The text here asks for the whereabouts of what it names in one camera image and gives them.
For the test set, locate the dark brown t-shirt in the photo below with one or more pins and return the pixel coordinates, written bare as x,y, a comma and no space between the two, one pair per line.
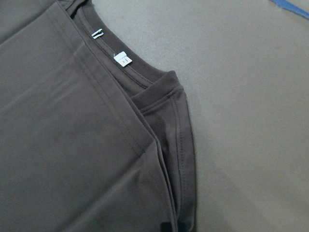
92,137

